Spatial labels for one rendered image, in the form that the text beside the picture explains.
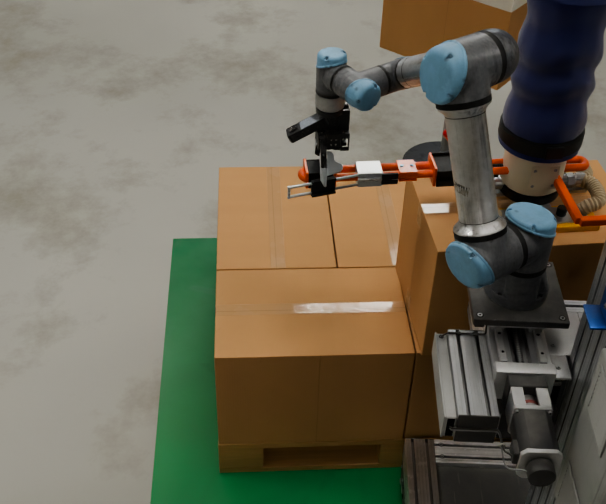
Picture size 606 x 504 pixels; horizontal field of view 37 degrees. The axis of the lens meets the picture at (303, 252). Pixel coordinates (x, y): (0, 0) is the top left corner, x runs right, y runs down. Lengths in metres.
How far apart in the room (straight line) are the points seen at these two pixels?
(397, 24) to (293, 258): 1.43
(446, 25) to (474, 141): 2.05
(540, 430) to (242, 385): 1.08
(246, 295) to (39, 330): 1.06
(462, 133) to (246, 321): 1.13
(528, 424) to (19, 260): 2.55
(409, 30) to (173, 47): 1.91
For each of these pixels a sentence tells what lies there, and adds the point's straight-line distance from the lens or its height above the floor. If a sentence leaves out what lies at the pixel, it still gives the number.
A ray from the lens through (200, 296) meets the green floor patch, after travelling 3.67.
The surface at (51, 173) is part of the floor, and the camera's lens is 4.47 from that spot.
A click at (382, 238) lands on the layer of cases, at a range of 3.10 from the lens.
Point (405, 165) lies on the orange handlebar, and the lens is 2.49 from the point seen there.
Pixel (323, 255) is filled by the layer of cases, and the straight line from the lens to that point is 3.01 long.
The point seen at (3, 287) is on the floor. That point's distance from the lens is 3.86.
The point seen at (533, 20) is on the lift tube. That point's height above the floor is 1.52.
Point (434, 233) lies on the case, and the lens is 2.50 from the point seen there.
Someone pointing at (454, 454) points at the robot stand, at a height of 0.23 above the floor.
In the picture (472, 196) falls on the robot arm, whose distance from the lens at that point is 1.93.
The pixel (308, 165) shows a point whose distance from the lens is 2.45.
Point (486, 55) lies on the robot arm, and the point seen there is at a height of 1.63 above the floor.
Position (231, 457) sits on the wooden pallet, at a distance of 3.02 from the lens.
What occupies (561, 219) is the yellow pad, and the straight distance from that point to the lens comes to 2.59.
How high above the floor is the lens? 2.46
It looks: 39 degrees down
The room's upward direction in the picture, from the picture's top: 2 degrees clockwise
